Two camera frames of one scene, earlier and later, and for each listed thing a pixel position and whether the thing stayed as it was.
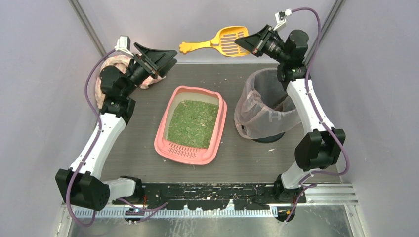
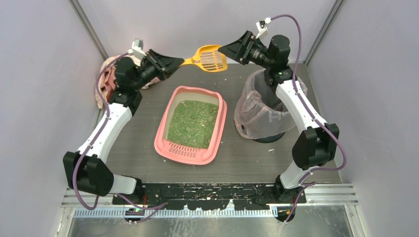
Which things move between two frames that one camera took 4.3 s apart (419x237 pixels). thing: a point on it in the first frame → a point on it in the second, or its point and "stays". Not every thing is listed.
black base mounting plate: (208, 196) stays
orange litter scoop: (224, 42) → (209, 58)
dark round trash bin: (270, 138) stays
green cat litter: (191, 123) stays
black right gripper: (263, 42) → (245, 49)
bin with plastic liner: (263, 109) stays
